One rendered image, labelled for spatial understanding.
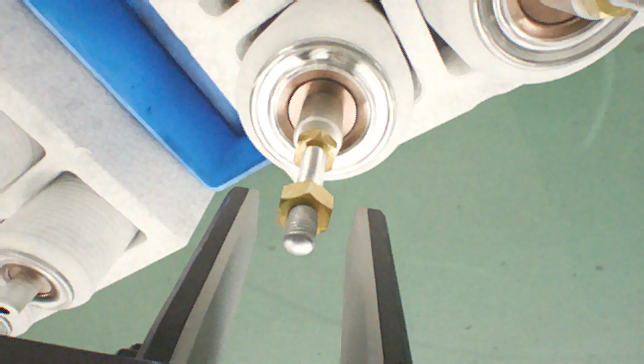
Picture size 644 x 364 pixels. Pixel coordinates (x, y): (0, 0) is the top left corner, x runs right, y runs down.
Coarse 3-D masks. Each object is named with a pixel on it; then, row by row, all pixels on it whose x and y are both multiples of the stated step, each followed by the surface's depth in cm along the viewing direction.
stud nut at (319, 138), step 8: (320, 128) 14; (304, 136) 14; (312, 136) 14; (320, 136) 14; (328, 136) 14; (296, 144) 14; (304, 144) 14; (312, 144) 14; (320, 144) 14; (328, 144) 14; (336, 144) 15; (296, 152) 14; (328, 152) 14; (336, 152) 14; (296, 160) 14; (328, 160) 14; (328, 168) 15
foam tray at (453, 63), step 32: (160, 0) 22; (224, 0) 26; (256, 0) 22; (288, 0) 21; (384, 0) 21; (192, 32) 23; (224, 32) 23; (256, 32) 29; (416, 32) 22; (224, 64) 24; (416, 64) 23; (448, 64) 26; (416, 96) 25; (448, 96) 24; (480, 96) 25; (416, 128) 26
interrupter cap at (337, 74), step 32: (288, 64) 16; (320, 64) 16; (352, 64) 16; (256, 96) 17; (288, 96) 17; (352, 96) 17; (384, 96) 17; (256, 128) 18; (288, 128) 18; (352, 128) 18; (384, 128) 18; (288, 160) 19; (352, 160) 19
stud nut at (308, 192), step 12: (288, 192) 11; (300, 192) 11; (312, 192) 11; (324, 192) 11; (288, 204) 11; (300, 204) 11; (312, 204) 11; (324, 204) 11; (324, 216) 11; (324, 228) 11
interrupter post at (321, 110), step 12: (312, 96) 17; (324, 96) 17; (312, 108) 16; (324, 108) 16; (336, 108) 16; (300, 120) 15; (312, 120) 15; (324, 120) 15; (336, 120) 16; (300, 132) 15; (336, 132) 15
